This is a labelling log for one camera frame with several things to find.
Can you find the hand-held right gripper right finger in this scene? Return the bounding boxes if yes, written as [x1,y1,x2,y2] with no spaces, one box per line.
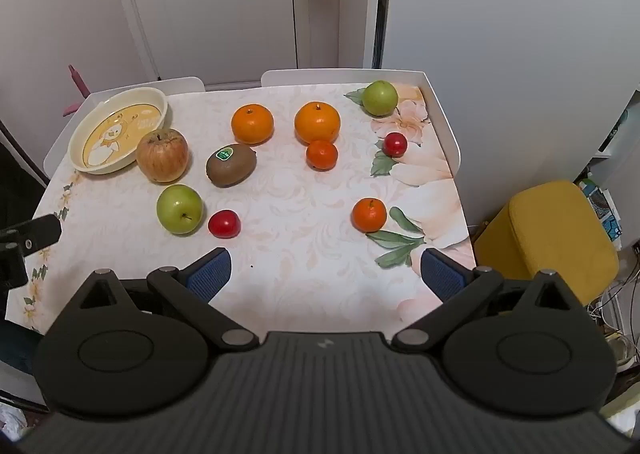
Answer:
[390,248,587,355]

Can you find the white sliding door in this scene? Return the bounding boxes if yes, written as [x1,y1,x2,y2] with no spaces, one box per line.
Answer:
[374,0,640,230]

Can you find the red cherry tomato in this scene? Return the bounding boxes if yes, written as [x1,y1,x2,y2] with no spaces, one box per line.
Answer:
[382,131,408,158]
[207,209,241,238]

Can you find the brown kiwi with sticker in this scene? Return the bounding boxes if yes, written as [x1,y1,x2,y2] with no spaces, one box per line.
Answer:
[206,143,258,188]

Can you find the white table with raised rim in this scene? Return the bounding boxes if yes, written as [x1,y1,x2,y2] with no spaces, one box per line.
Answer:
[42,68,462,180]

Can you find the white cables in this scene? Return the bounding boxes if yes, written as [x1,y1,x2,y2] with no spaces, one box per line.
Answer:
[585,269,640,337]

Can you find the cream cartoon print bowl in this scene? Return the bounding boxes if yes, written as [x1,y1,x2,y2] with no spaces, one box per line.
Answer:
[67,87,169,176]

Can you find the large orange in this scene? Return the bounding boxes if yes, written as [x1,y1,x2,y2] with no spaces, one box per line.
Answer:
[293,101,342,146]
[230,103,275,145]

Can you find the red yellow apple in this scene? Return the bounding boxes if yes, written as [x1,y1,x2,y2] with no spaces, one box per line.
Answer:
[136,128,190,183]

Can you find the floral tablecloth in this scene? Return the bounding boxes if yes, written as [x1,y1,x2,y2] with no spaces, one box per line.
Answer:
[22,83,476,335]

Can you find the small mandarin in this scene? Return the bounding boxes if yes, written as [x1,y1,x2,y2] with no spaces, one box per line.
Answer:
[305,139,339,171]
[351,197,388,233]

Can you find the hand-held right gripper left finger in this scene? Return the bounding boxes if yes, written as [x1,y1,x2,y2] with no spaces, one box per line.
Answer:
[67,247,261,352]

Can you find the white panel door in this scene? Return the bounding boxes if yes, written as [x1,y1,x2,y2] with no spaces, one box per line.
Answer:
[107,0,301,85]

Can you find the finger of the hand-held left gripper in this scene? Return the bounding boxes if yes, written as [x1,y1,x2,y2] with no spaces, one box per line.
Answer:
[0,214,62,255]
[0,247,29,289]

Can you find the yellow stool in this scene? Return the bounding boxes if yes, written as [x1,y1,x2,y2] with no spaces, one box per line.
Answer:
[472,180,621,307]

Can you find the green apple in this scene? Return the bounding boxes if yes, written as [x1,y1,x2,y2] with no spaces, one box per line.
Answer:
[362,80,399,117]
[156,184,205,235]

